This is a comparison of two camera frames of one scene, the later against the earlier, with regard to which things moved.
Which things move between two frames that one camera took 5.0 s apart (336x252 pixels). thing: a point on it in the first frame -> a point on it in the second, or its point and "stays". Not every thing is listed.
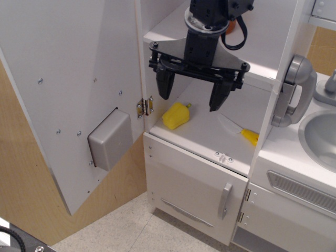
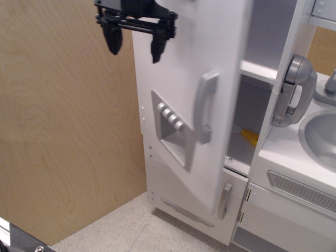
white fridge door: (72, 63) -> (190, 100)
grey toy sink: (317, 136) stays
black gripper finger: (220, 91) -> (159, 41)
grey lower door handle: (224, 200) stays
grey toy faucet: (325, 90) stays
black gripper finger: (165, 81) -> (114, 38)
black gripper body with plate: (199, 54) -> (144, 15)
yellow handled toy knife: (252, 137) stays
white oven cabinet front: (270, 221) stays
